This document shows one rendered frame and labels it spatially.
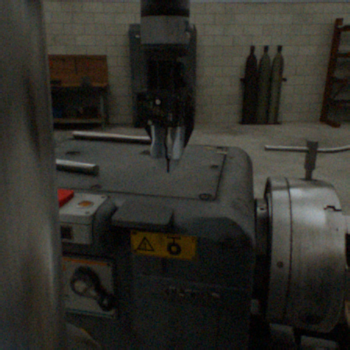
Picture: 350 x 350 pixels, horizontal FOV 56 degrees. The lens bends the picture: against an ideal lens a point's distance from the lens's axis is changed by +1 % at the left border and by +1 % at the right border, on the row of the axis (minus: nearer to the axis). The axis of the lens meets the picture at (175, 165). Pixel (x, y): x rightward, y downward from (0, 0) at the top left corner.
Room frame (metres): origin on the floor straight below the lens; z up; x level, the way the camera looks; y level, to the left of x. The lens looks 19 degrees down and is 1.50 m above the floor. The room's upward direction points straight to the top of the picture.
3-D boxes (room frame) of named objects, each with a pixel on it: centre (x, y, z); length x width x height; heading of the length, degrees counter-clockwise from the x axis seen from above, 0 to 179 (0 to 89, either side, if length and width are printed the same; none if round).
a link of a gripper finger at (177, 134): (0.54, 0.00, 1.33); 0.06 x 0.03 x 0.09; 168
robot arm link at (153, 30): (0.55, 0.01, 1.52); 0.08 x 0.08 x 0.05
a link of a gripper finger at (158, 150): (0.55, 0.03, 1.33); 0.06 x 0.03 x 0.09; 168
